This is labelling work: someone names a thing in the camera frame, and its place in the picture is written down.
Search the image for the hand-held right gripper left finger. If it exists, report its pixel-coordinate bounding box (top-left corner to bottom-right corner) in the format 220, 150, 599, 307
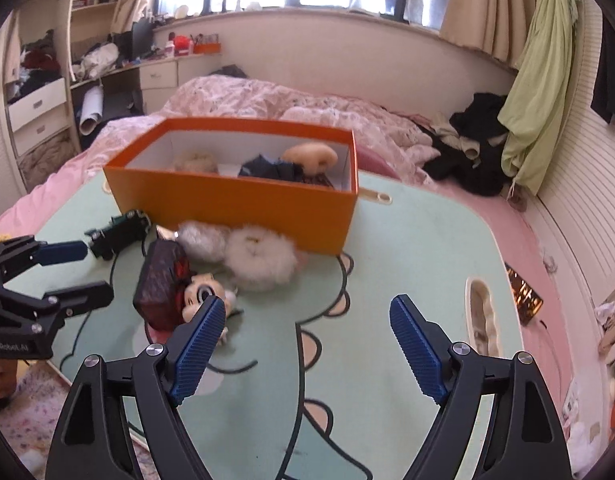
48, 295, 227, 480

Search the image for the grey fluffy scrunchie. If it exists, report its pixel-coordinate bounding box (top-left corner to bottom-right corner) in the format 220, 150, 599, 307
176, 221, 232, 263

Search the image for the brown fluffy scrunchie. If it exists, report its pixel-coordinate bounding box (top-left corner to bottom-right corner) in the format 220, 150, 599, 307
282, 142, 339, 175

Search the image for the green cartoon printed desktop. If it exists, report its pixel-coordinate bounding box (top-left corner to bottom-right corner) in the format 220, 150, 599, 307
32, 167, 525, 480

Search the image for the cartoon figurine keychain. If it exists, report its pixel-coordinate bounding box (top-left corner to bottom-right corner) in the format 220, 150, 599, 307
182, 272, 238, 327

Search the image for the cream bookshelf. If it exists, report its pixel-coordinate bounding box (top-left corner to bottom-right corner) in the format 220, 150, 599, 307
68, 0, 131, 81

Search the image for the light green hanging garment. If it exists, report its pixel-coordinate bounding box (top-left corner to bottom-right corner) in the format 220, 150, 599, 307
498, 0, 581, 196

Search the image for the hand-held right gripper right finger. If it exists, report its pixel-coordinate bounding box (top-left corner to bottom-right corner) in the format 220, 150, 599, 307
389, 294, 573, 480

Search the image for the cream drawer cabinet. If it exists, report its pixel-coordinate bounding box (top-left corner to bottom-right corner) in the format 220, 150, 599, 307
0, 10, 81, 191

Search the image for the dark hanging garment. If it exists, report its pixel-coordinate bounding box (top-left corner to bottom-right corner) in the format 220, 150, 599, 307
590, 15, 615, 136

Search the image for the pink bed sheet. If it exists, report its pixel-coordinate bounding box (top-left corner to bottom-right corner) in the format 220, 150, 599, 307
0, 120, 613, 480

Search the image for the person's left hand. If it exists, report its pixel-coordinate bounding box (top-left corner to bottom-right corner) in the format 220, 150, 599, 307
0, 360, 20, 402

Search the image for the cream desk with drawers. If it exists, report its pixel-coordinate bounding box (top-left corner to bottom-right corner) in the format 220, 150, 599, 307
138, 55, 223, 104

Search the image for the white crumpled bag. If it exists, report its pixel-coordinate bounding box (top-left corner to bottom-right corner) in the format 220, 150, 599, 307
80, 42, 121, 79

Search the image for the white fluffy scrunchie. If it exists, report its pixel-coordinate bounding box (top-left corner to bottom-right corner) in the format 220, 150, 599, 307
224, 225, 299, 292

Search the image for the white rolled paper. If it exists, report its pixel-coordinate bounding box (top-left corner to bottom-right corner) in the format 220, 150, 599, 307
79, 85, 106, 136

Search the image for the black smartphone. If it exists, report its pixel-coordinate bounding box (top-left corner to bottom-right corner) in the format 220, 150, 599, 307
505, 262, 545, 326

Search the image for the dark red pouch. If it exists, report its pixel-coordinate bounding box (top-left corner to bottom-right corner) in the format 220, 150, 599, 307
132, 239, 193, 331

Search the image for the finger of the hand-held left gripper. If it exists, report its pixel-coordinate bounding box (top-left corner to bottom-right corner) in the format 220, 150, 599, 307
2, 236, 89, 272
36, 281, 115, 318

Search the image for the pink floral quilt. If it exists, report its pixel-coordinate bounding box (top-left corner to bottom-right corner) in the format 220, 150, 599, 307
160, 75, 438, 187

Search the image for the pile of black clothes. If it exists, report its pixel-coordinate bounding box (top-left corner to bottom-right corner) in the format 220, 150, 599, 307
417, 92, 513, 197

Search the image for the black computer monitor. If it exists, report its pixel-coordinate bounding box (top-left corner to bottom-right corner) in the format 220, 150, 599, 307
132, 19, 155, 61

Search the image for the orange cardboard box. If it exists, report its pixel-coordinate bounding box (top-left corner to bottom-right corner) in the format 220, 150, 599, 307
102, 117, 359, 257

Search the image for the beige fluffy scrunchie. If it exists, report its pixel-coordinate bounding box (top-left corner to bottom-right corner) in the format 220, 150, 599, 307
174, 150, 219, 175

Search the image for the brown slipper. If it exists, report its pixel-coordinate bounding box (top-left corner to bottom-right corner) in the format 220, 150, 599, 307
507, 185, 531, 211

